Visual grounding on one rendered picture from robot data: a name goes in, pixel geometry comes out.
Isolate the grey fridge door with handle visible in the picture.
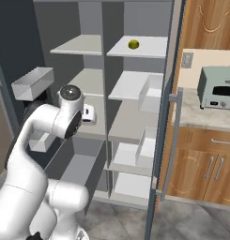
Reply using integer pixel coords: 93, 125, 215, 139
144, 0, 187, 240

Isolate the grey freezer drawer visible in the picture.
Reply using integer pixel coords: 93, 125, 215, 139
43, 137, 107, 218

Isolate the wooden cupboard door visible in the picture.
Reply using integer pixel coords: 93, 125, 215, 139
202, 153, 230, 207
159, 147, 217, 202

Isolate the yellow-green round fruit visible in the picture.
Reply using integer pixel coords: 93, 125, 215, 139
128, 38, 140, 50

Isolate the silver drawer handle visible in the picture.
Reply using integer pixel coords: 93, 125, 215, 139
210, 138, 230, 146

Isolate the grey fridge shelf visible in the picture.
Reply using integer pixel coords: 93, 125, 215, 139
76, 95, 107, 141
107, 100, 160, 145

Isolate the white fridge shelf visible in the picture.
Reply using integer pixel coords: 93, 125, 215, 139
67, 67, 105, 98
103, 142, 154, 178
107, 70, 152, 102
105, 35, 169, 60
109, 172, 152, 208
49, 34, 103, 57

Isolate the grey open fridge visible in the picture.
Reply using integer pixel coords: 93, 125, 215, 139
33, 0, 177, 211

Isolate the large white door bin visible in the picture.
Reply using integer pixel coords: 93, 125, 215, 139
10, 67, 55, 102

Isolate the silver cupboard door handle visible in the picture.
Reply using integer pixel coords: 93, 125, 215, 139
213, 157, 225, 181
204, 156, 215, 180

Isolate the wooden drawer front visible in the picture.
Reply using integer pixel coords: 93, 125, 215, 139
176, 126, 230, 156

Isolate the grey wall socket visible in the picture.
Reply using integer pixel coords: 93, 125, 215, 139
180, 52, 194, 69

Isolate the pale green toaster oven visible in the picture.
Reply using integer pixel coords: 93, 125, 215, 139
196, 66, 230, 111

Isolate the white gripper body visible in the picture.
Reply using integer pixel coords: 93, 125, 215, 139
81, 114, 98, 125

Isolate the grey fridge door handle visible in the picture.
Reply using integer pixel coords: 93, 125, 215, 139
155, 87, 184, 203

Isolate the dark grey fridge door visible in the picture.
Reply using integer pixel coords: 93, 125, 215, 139
0, 0, 55, 176

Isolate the small white door bin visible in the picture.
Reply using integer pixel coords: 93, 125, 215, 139
27, 130, 56, 154

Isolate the wooden wall cupboard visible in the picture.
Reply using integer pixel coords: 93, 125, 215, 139
177, 0, 230, 52

